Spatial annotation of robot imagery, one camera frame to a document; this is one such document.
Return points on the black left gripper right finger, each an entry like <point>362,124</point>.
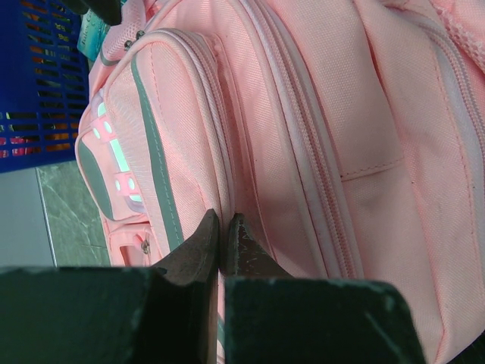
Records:
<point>272,317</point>

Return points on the pink student backpack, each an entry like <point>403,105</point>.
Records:
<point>350,134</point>

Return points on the teal paperback book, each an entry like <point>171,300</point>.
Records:
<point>93,31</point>

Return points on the blue plastic basket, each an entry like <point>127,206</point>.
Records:
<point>44,83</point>

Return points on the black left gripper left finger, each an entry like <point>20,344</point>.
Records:
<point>166,313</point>

